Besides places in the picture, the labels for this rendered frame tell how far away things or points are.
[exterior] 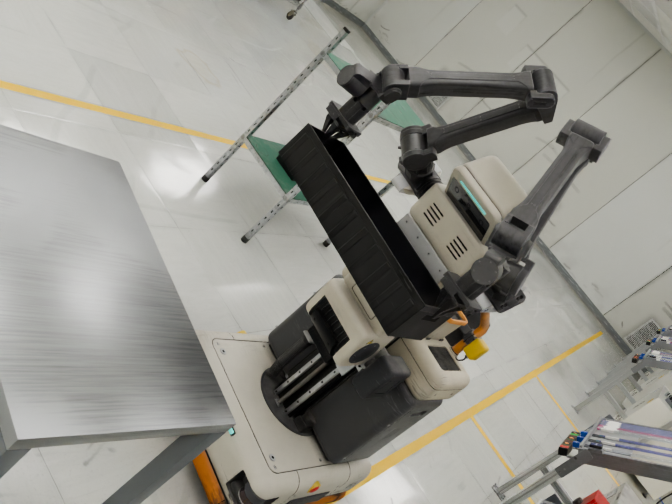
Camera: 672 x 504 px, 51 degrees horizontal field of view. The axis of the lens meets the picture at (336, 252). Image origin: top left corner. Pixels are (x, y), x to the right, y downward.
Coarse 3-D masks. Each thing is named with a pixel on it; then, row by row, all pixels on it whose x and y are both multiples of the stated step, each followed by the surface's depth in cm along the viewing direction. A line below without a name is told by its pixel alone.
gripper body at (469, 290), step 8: (448, 272) 157; (456, 280) 157; (464, 280) 155; (472, 280) 154; (456, 288) 155; (464, 288) 154; (472, 288) 154; (480, 288) 154; (464, 296) 154; (472, 296) 155; (464, 304) 154; (472, 304) 154
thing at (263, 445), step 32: (224, 352) 239; (256, 352) 254; (224, 384) 229; (256, 384) 241; (256, 416) 230; (288, 416) 245; (224, 448) 221; (256, 448) 219; (288, 448) 231; (224, 480) 219; (256, 480) 213; (288, 480) 221; (320, 480) 235; (352, 480) 253
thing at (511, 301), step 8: (488, 288) 187; (496, 288) 185; (488, 296) 189; (496, 296) 186; (504, 296) 185; (512, 296) 187; (520, 296) 189; (496, 304) 187; (504, 304) 188; (512, 304) 187
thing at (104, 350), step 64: (0, 128) 141; (0, 192) 128; (64, 192) 142; (128, 192) 160; (0, 256) 118; (64, 256) 130; (128, 256) 144; (0, 320) 109; (64, 320) 119; (128, 320) 131; (0, 384) 102; (64, 384) 110; (128, 384) 120; (192, 384) 132; (0, 448) 99; (192, 448) 134
